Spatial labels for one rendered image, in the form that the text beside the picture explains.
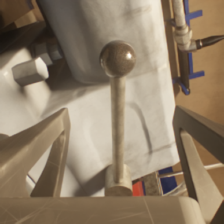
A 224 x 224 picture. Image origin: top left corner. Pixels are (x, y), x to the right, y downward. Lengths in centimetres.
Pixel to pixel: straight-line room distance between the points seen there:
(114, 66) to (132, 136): 16
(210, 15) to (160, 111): 342
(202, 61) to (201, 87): 52
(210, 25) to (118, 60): 358
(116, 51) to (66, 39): 11
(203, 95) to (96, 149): 403
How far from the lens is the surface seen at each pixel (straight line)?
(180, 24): 56
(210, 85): 423
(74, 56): 28
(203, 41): 61
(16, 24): 55
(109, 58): 19
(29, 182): 32
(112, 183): 32
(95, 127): 29
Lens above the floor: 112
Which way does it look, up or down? 10 degrees down
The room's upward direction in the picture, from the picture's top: 76 degrees clockwise
